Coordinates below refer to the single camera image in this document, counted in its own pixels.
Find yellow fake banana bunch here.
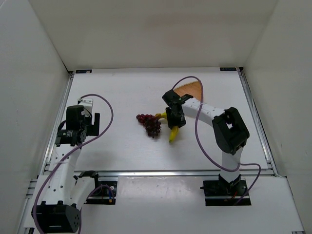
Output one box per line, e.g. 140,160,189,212
155,112,179,143

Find dark red fake grapes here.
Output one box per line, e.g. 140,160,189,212
136,114,161,138

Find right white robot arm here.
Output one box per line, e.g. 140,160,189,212
162,90,250,193

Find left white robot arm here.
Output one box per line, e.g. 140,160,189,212
31,102,100,234

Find woven triangular fruit basket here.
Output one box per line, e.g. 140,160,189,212
174,81,202,101

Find left black corner label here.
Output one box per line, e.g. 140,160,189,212
75,69,92,74

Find black corner label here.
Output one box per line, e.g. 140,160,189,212
75,69,92,74
219,67,237,72

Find right black corner label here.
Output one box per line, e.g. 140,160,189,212
219,67,237,72

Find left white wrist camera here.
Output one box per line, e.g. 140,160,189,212
78,97,93,115

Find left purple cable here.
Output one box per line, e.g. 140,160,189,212
33,94,114,234

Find purple cable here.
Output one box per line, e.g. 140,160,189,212
170,76,262,205
33,94,114,234

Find front aluminium rail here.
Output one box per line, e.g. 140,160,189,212
73,170,273,177

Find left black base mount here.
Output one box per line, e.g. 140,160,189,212
84,177,117,205

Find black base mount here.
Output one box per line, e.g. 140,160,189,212
84,177,117,205
200,179,252,207

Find right aluminium side rail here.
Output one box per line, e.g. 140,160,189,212
237,67,280,177

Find aluminium side rail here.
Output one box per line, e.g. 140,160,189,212
237,67,280,177
16,71,75,234

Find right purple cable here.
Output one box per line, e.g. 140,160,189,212
170,76,262,205

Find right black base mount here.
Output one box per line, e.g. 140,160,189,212
200,179,252,207

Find left aluminium side rail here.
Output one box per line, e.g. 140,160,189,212
16,71,75,234

